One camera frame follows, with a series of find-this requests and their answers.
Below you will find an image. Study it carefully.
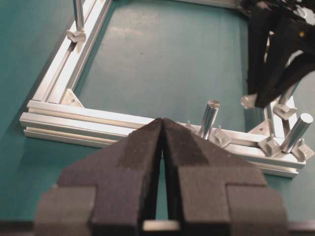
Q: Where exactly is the aluminium pin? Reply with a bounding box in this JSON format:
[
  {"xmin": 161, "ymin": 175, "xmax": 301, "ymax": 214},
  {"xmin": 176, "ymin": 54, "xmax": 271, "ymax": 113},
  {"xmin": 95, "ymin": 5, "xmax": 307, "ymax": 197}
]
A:
[
  {"xmin": 279, "ymin": 82, "xmax": 299, "ymax": 105},
  {"xmin": 72, "ymin": 0, "xmax": 85, "ymax": 31},
  {"xmin": 199, "ymin": 99, "xmax": 221, "ymax": 140},
  {"xmin": 281, "ymin": 113, "xmax": 314, "ymax": 153}
]

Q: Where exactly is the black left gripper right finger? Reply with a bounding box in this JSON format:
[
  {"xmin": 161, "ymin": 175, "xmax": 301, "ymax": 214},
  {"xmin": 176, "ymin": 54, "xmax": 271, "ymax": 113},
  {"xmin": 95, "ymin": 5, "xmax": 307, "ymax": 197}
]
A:
[{"xmin": 163, "ymin": 118, "xmax": 288, "ymax": 236}]

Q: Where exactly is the white cable clip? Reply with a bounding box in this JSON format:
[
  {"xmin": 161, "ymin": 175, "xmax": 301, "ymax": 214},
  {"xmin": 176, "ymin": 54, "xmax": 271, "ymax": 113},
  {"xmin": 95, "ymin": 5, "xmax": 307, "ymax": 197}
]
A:
[
  {"xmin": 258, "ymin": 133, "xmax": 282, "ymax": 157},
  {"xmin": 66, "ymin": 30, "xmax": 86, "ymax": 43},
  {"xmin": 212, "ymin": 125, "xmax": 231, "ymax": 148},
  {"xmin": 273, "ymin": 103, "xmax": 297, "ymax": 120},
  {"xmin": 240, "ymin": 93, "xmax": 257, "ymax": 109}
]

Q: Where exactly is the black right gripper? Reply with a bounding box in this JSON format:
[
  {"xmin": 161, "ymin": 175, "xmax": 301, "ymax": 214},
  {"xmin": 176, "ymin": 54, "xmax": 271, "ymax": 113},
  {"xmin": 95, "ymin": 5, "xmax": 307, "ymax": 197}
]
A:
[{"xmin": 241, "ymin": 0, "xmax": 315, "ymax": 107}]

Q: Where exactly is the aluminium extrusion frame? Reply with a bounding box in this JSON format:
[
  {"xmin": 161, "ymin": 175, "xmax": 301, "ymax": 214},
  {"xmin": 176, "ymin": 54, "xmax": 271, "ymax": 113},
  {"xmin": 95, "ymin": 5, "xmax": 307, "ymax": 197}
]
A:
[{"xmin": 20, "ymin": 0, "xmax": 313, "ymax": 178}]

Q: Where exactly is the corner bracket with screws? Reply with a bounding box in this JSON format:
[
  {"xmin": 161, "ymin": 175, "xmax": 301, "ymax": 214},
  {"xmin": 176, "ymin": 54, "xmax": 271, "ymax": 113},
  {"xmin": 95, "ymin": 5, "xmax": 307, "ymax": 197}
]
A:
[{"xmin": 60, "ymin": 88, "xmax": 84, "ymax": 108}]

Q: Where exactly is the upper aluminium pin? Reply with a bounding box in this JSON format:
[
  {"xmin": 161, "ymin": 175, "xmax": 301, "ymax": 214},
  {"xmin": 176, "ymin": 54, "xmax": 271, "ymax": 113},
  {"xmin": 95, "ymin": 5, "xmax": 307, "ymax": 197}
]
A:
[{"xmin": 72, "ymin": 0, "xmax": 85, "ymax": 31}]

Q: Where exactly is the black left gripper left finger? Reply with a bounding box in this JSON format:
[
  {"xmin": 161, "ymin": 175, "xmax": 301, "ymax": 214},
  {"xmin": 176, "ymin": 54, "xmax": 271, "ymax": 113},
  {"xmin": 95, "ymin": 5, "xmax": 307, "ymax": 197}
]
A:
[{"xmin": 34, "ymin": 118, "xmax": 162, "ymax": 236}]

